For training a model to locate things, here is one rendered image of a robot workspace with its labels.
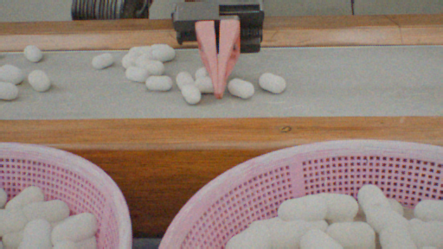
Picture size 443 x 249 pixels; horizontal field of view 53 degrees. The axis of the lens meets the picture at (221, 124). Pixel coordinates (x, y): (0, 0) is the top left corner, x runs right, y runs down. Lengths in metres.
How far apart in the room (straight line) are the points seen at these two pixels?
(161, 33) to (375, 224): 0.48
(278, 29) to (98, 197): 0.46
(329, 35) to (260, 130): 0.37
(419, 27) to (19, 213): 0.61
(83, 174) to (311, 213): 0.16
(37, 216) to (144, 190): 0.09
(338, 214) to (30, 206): 0.21
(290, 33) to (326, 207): 0.42
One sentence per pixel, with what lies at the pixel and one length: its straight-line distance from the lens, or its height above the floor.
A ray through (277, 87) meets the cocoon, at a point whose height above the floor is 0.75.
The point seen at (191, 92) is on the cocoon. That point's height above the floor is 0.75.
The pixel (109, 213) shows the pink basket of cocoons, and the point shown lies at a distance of 0.29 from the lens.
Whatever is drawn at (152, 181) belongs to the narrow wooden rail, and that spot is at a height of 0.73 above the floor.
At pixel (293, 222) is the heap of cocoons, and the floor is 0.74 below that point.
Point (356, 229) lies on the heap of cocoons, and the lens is 0.30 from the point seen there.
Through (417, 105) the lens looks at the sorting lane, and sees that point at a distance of 0.50.
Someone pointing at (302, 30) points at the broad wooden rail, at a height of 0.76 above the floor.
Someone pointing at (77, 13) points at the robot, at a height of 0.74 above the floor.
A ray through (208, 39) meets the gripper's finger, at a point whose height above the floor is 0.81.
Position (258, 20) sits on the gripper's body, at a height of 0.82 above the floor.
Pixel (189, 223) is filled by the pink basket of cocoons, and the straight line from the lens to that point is 0.26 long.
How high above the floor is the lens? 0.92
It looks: 25 degrees down
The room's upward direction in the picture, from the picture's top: 2 degrees counter-clockwise
